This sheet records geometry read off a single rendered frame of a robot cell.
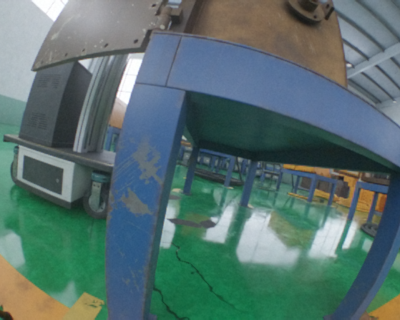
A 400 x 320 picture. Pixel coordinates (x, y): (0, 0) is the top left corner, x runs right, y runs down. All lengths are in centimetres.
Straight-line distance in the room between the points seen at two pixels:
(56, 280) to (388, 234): 97
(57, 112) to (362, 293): 151
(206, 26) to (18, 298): 95
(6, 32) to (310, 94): 974
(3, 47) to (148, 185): 949
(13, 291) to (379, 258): 101
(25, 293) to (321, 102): 80
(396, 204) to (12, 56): 1020
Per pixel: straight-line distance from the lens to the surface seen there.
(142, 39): 45
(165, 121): 24
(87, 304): 57
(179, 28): 49
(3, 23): 968
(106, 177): 92
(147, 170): 24
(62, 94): 112
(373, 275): 65
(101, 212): 100
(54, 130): 110
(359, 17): 1138
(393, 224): 62
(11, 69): 974
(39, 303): 58
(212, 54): 28
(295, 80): 30
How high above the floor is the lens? 45
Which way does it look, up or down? 1 degrees down
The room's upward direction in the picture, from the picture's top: 13 degrees clockwise
